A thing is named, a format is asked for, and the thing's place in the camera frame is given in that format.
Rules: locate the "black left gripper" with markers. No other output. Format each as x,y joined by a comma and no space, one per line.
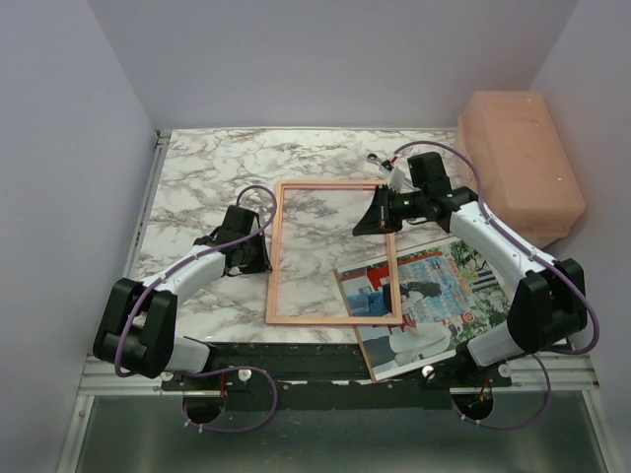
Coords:
264,261

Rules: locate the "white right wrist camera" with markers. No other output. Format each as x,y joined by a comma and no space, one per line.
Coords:
396,179

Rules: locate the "printed photo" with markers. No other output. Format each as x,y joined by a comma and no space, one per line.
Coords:
449,293

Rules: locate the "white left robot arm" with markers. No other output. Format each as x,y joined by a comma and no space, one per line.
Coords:
137,331

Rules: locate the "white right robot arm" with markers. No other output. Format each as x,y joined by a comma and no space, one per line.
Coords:
549,301

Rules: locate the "pink photo frame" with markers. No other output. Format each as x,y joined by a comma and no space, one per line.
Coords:
272,316

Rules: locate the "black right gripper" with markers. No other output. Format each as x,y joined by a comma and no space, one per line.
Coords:
379,218

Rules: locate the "aluminium extrusion rail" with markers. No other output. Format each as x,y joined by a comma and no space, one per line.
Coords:
99,379

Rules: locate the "silver ratchet wrench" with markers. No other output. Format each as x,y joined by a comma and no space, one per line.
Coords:
385,166

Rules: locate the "translucent orange plastic box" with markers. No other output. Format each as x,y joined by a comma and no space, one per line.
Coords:
527,179

